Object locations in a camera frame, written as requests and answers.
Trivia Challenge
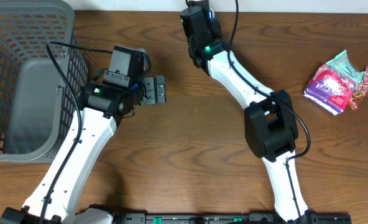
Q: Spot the purple pink tissue pack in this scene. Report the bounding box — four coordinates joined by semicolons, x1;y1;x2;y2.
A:
303;64;356;116

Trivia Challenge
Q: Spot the teal white snack packet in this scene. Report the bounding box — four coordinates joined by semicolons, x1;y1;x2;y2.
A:
326;50;363;84

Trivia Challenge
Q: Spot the red chocolate bar wrapper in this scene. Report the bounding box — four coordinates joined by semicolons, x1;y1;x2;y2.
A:
348;66;368;111

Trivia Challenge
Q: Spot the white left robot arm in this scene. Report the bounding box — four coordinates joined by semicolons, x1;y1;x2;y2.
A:
0;76;166;224

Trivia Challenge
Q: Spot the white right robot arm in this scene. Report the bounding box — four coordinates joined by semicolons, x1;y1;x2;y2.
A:
180;1;308;223

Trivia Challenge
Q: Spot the grey plastic basket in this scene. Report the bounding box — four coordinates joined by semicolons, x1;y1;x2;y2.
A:
0;1;88;163

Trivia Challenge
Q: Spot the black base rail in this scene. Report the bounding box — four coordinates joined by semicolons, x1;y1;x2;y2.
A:
75;203;353;224

